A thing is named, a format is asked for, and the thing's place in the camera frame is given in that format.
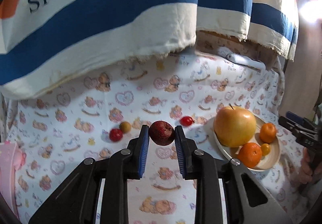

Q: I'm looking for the large orange in plate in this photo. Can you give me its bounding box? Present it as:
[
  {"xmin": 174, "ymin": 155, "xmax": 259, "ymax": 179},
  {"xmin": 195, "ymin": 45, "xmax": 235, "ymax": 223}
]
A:
[{"xmin": 237, "ymin": 142, "xmax": 262, "ymax": 169}]

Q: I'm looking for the large yellow apple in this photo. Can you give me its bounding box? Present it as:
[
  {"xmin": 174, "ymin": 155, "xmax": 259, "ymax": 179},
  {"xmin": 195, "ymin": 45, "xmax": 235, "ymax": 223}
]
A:
[{"xmin": 213, "ymin": 106, "xmax": 257, "ymax": 148}]

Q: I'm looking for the baby bear print cloth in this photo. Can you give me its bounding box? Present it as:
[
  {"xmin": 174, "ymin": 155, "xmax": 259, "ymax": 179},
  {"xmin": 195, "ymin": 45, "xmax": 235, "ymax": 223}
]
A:
[{"xmin": 1, "ymin": 33, "xmax": 314, "ymax": 223}]

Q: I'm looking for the cream ceramic plate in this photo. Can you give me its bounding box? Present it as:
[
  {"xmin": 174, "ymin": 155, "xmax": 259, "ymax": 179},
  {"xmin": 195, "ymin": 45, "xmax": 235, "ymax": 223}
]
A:
[{"xmin": 213, "ymin": 115, "xmax": 282, "ymax": 172}]

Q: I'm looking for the striped Paris fabric curtain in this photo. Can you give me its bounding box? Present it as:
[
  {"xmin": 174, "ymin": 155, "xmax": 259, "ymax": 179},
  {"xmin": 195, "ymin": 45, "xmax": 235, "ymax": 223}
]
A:
[{"xmin": 1, "ymin": 0, "xmax": 298, "ymax": 100}]

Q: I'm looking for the small tan longan far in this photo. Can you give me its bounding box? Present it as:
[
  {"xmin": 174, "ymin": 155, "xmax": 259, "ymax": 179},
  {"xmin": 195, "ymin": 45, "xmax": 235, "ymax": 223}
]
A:
[{"xmin": 119, "ymin": 121, "xmax": 132, "ymax": 134}]

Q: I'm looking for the person's right hand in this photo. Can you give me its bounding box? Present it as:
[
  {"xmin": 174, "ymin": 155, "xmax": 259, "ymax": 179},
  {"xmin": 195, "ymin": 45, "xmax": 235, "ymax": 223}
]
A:
[{"xmin": 295, "ymin": 148, "xmax": 313, "ymax": 184}]

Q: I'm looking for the white plastic device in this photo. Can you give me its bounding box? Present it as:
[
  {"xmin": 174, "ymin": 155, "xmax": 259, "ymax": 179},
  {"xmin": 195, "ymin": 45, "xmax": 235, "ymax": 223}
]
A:
[{"xmin": 217, "ymin": 46, "xmax": 266, "ymax": 70}]

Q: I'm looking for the dark red plum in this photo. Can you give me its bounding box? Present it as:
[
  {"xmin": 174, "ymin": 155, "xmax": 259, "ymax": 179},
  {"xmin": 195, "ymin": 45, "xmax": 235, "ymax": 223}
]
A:
[{"xmin": 149, "ymin": 120, "xmax": 175, "ymax": 146}]

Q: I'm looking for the red cherry tomato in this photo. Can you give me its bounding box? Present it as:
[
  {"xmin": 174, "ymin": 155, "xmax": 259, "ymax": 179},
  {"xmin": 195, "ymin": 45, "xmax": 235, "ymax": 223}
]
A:
[
  {"xmin": 109, "ymin": 129, "xmax": 123, "ymax": 142},
  {"xmin": 180, "ymin": 116, "xmax": 194, "ymax": 127}
]

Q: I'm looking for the small orange mandarin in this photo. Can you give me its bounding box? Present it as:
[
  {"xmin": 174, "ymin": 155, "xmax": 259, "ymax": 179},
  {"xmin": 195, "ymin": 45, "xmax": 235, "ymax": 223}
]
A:
[{"xmin": 259, "ymin": 123, "xmax": 277, "ymax": 144}]

